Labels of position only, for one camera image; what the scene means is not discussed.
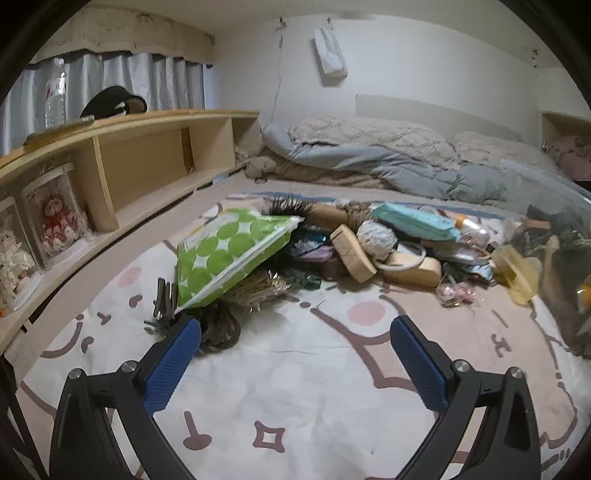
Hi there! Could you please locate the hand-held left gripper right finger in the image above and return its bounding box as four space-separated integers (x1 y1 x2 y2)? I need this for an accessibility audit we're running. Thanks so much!
390 316 543 480

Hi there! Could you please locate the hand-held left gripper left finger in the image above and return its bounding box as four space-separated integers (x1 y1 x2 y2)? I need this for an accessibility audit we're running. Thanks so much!
48 316 202 480

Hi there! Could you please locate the brown claw hair clip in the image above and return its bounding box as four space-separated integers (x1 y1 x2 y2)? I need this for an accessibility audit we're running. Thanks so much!
198 305 243 355

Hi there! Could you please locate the white ring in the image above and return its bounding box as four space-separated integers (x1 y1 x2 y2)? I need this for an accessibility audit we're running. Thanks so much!
392 240 428 271

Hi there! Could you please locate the green claw hair clip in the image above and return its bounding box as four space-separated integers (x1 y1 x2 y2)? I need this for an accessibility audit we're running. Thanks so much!
284 270 324 291

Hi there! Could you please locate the clear plastic storage bin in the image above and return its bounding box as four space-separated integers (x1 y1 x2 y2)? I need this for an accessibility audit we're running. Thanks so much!
503 185 591 361

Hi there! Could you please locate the dark green claw clip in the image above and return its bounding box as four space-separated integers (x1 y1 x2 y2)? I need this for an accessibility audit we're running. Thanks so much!
144 277 181 335

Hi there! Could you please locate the pink hair clip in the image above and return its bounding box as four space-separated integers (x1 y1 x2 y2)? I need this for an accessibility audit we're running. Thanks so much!
436 282 476 306

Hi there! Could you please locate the tan wooden block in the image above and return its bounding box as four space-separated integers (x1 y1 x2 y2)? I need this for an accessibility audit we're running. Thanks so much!
379 254 443 288
329 224 378 283

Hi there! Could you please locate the gold tinsel piece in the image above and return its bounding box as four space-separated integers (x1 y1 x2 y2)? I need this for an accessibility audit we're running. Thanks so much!
226 271 291 315

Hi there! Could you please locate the green dotted wipes pack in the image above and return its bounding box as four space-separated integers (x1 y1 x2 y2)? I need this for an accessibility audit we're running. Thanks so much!
175 208 303 310

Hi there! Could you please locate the printed blanket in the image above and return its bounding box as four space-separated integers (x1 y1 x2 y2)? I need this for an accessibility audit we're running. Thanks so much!
18 191 585 480

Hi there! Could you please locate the white yarn ball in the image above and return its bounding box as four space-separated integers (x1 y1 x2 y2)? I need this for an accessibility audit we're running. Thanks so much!
356 220 399 261

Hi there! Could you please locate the yellow plastic piece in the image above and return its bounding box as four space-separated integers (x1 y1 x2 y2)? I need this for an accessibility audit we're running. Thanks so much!
490 244 542 306

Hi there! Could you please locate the purple small box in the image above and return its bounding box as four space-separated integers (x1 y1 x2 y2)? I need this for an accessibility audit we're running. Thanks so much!
295 244 345 279

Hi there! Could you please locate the teal wipes pack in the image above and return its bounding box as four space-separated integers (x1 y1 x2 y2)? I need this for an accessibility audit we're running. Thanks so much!
369 202 462 243

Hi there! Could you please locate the small orange cap bottle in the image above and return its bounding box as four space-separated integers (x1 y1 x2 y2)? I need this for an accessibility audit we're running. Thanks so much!
455 216 491 247

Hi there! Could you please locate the brown wrapped roll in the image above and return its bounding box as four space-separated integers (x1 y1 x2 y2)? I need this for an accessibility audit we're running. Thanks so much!
311 203 372 232

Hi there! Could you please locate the white doll display box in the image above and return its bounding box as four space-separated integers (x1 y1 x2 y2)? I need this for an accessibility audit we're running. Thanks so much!
0 196 44 319

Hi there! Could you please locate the red doll display box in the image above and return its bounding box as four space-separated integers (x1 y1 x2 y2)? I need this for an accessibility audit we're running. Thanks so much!
21 166 90 271

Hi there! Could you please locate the blue grey duvet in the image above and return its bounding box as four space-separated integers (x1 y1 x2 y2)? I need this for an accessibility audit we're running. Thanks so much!
259 122 589 208

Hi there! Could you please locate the black feather piece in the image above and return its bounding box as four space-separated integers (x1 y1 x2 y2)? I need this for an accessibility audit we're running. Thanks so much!
261 193 317 219

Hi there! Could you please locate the wooden bedside shelf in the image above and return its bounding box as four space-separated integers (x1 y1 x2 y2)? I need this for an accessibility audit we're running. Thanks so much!
0 110 262 356

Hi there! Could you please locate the beige textured pillow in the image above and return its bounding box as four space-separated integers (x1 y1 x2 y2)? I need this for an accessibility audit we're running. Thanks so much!
288 112 460 169
450 131 561 174

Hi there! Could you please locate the pile of clothes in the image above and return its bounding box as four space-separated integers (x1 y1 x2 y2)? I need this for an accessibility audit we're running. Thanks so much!
549 134 591 181

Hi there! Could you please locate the black hat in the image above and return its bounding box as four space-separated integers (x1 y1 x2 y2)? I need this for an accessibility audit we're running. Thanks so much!
79 85 148 120

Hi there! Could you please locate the wooden closet niche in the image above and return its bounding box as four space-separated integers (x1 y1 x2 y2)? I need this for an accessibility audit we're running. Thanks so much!
540 111 591 183

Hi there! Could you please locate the grey curtain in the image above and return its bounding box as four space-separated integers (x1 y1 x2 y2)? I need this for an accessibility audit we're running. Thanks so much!
0 52 206 158

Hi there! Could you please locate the clear water bottle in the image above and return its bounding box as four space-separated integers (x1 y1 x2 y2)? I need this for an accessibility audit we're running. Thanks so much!
45 58 68 129

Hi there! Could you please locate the white hanging pouch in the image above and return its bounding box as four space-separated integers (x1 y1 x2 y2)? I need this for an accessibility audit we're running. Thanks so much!
314 25 347 77

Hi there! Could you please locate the beige curtain valance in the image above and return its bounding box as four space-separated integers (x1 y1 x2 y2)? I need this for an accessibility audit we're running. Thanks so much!
28 4 215 65

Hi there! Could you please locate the white hanging cord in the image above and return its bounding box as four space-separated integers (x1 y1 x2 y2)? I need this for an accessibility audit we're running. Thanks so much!
272 17 287 125

